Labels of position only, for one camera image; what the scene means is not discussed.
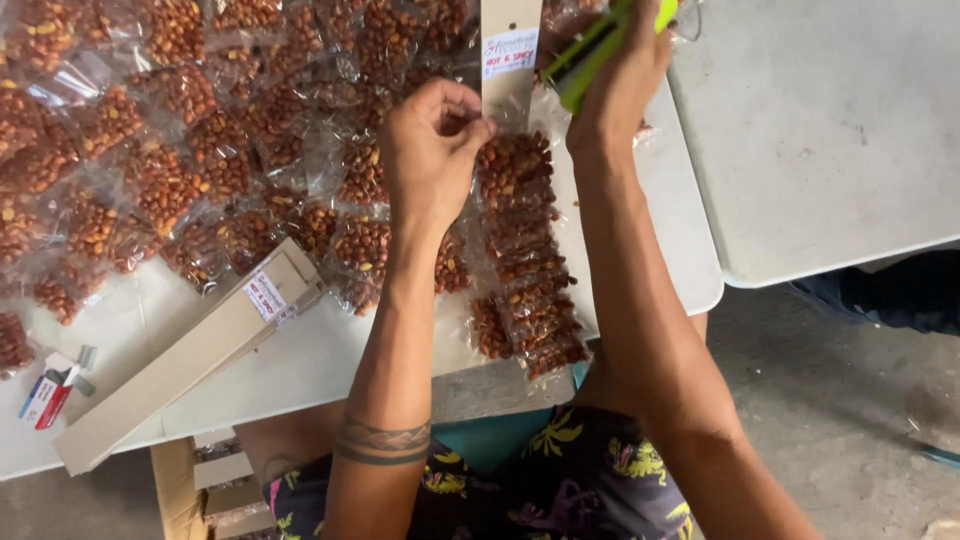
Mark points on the person's right hand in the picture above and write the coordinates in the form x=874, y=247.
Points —
x=626, y=90

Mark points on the dark palm print shorts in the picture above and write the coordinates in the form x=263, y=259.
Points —
x=555, y=487

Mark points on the labelled cardboard header strip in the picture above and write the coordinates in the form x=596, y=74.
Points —
x=510, y=52

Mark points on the green stapler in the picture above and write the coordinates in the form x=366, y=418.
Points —
x=592, y=56

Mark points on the brown cardboard box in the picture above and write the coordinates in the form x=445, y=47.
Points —
x=210, y=487

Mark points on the red white staple box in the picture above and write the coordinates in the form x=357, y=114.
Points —
x=52, y=390

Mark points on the person's right fingers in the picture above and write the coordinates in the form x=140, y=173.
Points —
x=553, y=54

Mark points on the person's left hand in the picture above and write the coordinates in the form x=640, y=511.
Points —
x=420, y=157

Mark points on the pile of loose peanut packets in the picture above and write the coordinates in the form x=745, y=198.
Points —
x=187, y=135

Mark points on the person's left leg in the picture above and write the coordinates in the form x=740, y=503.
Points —
x=292, y=442

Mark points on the blue object on floor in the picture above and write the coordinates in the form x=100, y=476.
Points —
x=941, y=455

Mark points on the column of stapled peanut packets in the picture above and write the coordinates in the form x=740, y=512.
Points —
x=529, y=247

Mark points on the stack of cardboard strips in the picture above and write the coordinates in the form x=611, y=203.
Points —
x=195, y=352

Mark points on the single clear peanut bag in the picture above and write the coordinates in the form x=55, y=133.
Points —
x=13, y=343

